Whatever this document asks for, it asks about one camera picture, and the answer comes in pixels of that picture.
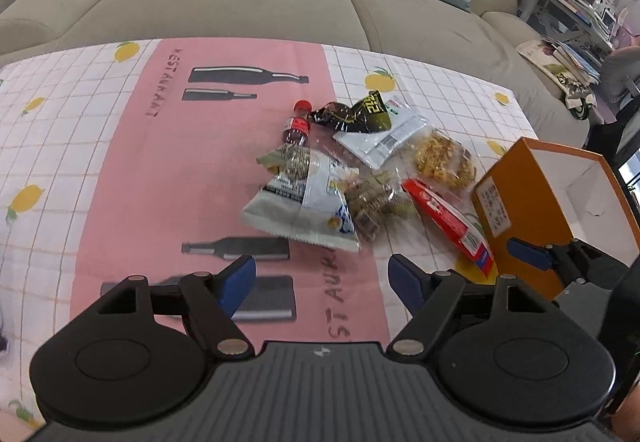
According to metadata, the person's right forearm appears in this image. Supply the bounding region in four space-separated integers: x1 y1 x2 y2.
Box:
614 372 640 442

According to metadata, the clear brown snack packet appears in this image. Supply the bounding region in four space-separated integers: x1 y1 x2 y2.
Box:
345 167 419 243

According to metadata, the red snack packet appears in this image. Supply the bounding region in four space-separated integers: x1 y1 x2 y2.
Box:
401 178 496 273

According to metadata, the office chair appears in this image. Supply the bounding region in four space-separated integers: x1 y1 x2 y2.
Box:
597 46 640 124

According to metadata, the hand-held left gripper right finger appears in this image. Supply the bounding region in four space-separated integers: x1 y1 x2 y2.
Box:
387 253 552 359

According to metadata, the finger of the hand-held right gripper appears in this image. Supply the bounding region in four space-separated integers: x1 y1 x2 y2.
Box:
506 236 601 286

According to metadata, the orange cardboard box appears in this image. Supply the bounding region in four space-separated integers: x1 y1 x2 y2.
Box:
474 137 632 301

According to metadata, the computer screen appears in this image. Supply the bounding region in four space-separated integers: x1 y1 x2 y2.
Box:
617 154 640 190

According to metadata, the white snack packet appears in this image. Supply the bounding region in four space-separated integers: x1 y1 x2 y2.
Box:
332 102 432 169

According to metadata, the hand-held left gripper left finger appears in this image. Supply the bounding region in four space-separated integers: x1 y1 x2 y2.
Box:
95 254 259 359

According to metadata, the white and blue snack bag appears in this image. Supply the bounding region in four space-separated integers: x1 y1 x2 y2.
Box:
241 142 362 253

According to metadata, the beige sofa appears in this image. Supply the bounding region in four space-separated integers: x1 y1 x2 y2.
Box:
0 0 592 149

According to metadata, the clear yellow snack packet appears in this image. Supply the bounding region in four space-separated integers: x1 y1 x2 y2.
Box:
407 126 478 196

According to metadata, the small cola bottle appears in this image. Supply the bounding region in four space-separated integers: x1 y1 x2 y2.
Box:
281 99 314 146

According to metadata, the black and yellow snack packet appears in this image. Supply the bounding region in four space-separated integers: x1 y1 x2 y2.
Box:
310 91 394 134

